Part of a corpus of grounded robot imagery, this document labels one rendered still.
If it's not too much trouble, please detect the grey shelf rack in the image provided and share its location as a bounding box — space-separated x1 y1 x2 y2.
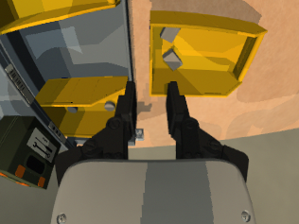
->
0 0 133 150

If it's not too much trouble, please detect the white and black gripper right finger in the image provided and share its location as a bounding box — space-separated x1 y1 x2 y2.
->
166 81 249 182

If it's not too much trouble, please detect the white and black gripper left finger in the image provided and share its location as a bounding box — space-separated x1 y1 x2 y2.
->
55 81 137 187

